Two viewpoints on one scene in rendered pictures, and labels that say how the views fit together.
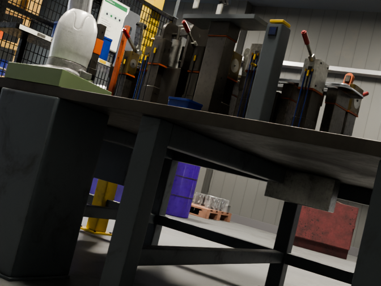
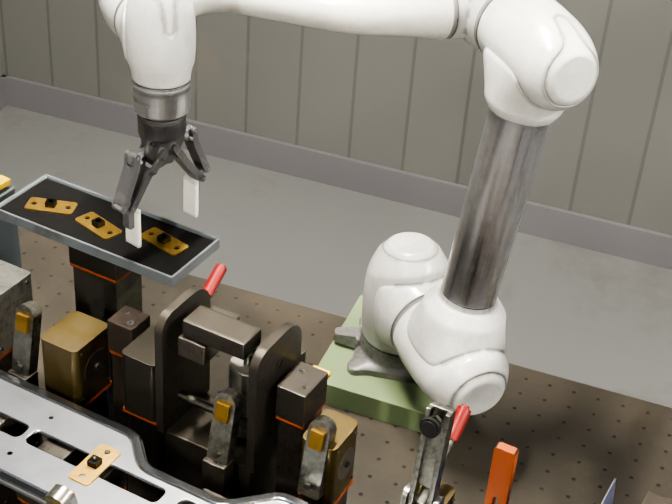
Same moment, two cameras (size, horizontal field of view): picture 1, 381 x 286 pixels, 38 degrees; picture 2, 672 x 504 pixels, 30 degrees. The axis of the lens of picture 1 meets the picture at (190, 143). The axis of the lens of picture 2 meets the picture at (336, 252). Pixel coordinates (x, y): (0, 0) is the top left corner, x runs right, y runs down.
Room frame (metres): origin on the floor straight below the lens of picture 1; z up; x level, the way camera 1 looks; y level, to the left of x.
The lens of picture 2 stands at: (4.07, -0.05, 2.32)
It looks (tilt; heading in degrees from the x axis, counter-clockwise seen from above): 34 degrees down; 167
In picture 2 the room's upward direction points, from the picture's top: 4 degrees clockwise
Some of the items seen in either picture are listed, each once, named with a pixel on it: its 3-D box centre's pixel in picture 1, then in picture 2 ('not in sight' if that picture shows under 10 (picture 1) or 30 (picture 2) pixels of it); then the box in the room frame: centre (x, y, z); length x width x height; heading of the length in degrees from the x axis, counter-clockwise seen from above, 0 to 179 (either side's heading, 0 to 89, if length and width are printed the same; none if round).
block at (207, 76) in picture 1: (212, 76); (110, 336); (2.27, -0.02, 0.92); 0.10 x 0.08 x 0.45; 50
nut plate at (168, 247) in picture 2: not in sight; (163, 239); (2.33, 0.07, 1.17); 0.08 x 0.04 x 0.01; 39
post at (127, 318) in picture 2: not in sight; (131, 412); (2.45, 0.00, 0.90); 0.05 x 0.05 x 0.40; 50
